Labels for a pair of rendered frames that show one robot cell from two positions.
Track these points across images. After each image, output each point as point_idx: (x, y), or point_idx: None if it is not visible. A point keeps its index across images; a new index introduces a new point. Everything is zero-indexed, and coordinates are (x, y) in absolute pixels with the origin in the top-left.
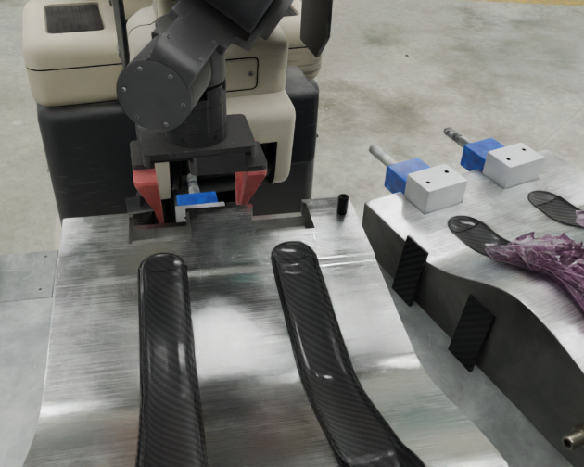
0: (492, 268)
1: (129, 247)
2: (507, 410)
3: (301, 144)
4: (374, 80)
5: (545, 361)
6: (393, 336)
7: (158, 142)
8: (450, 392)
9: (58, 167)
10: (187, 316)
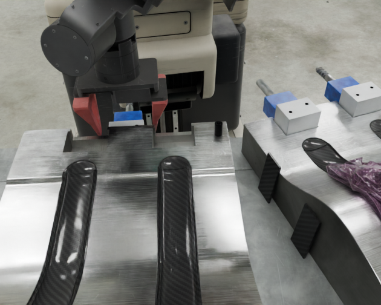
0: (326, 183)
1: (61, 155)
2: (326, 292)
3: (227, 70)
4: (302, 19)
5: (352, 264)
6: (234, 236)
7: (90, 78)
8: (285, 273)
9: (69, 81)
10: (89, 209)
